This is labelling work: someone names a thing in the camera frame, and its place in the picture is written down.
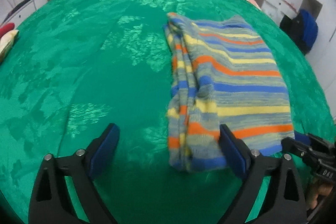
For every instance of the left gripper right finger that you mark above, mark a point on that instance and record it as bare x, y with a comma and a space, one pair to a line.
284, 201

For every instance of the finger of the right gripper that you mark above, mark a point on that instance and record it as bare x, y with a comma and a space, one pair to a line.
290, 145
308, 139

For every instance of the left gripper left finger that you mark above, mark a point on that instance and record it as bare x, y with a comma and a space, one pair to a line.
50, 200

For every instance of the striped knit sweater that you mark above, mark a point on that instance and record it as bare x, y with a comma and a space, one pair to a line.
223, 73

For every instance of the person's right hand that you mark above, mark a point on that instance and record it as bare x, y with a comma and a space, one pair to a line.
317, 188

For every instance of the blue garment on chair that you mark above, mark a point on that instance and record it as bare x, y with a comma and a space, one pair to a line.
310, 29

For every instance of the white desk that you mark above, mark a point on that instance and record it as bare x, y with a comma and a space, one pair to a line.
277, 9

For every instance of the green bed blanket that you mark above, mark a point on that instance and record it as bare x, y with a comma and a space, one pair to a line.
78, 65

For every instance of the striped folded cloth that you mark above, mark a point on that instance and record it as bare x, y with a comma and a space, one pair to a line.
7, 42

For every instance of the red knit garment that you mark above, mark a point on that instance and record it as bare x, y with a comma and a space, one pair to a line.
6, 28

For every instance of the white side cabinet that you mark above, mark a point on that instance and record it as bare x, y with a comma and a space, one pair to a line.
20, 13

